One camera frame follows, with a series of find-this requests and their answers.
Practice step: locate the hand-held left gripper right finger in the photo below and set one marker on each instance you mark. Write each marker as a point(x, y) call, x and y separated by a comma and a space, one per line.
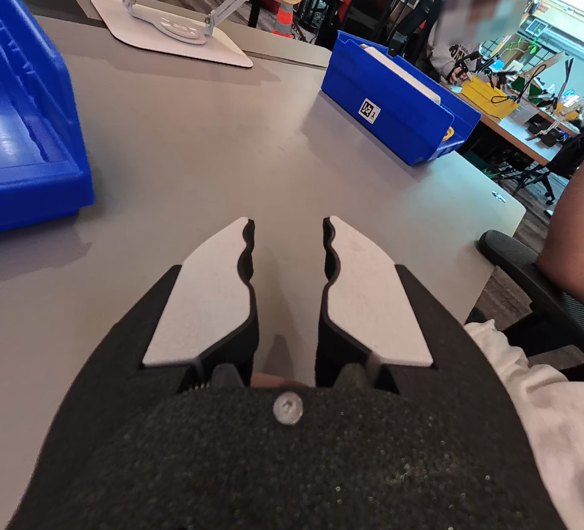
point(374, 311)

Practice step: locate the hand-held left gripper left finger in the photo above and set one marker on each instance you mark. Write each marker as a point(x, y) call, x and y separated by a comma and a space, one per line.
point(200, 311)

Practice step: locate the blue plastic bin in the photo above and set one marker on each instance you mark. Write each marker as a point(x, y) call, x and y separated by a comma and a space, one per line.
point(27, 151)
point(401, 128)

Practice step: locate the white bottle with black cap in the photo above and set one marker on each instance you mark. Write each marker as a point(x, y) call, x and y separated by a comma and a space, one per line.
point(401, 74)

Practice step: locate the person's right forearm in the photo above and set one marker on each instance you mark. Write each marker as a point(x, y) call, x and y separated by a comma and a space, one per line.
point(565, 247)

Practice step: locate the light wooden table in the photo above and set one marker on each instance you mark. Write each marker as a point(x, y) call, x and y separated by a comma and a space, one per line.
point(520, 137)

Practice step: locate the yellow bin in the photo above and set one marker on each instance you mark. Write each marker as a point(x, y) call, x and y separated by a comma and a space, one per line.
point(488, 96)

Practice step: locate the white stand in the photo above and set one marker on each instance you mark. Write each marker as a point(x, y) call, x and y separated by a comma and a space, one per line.
point(182, 37)

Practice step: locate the orange traffic cone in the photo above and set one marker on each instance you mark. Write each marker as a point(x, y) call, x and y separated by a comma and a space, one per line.
point(284, 21)

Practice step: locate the dark desk mat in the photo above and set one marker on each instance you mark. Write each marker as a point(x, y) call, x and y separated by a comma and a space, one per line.
point(59, 1)

